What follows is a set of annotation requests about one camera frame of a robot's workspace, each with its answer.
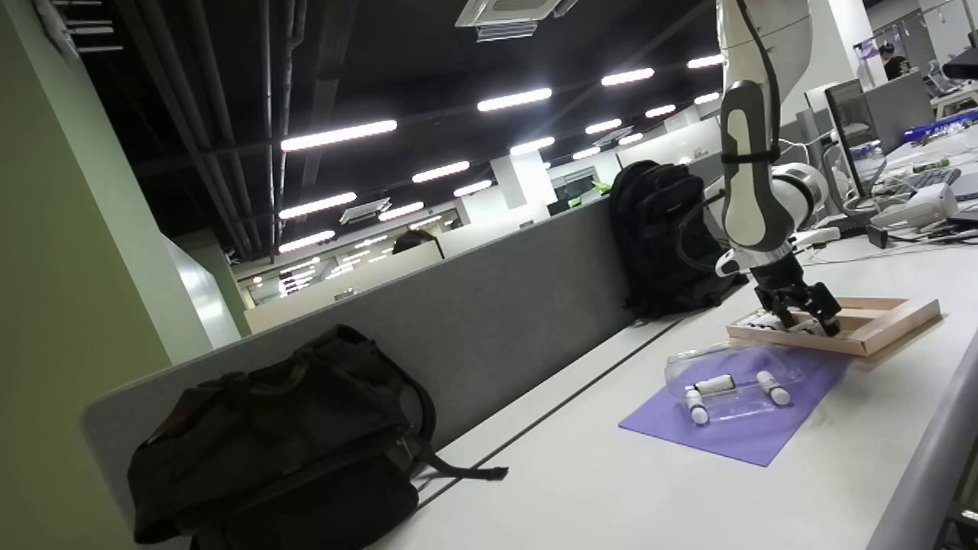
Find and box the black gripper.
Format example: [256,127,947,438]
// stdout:
[750,252,846,339]

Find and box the wooden sectioned tray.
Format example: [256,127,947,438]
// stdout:
[725,295,945,360]

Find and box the purple mat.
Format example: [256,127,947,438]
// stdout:
[617,342,857,471]

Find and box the white rounded desk object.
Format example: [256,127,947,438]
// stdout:
[869,180,961,236]

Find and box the tall black backpack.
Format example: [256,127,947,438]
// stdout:
[605,160,753,320]

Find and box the computer monitor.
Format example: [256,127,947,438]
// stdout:
[822,78,879,207]

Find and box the grey cubicle screen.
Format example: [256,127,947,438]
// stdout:
[866,71,942,155]

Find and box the long ceiling light tube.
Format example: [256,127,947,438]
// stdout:
[473,85,555,116]
[599,64,658,89]
[278,191,359,224]
[278,116,400,155]
[410,160,473,186]
[274,226,340,257]

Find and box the grey desk divider panel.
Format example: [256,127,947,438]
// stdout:
[78,196,643,531]

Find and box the ceiling air conditioner unit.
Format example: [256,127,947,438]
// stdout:
[451,0,580,46]

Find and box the large black backpack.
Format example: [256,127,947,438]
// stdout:
[124,320,511,550]

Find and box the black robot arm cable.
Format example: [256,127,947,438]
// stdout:
[731,0,788,172]

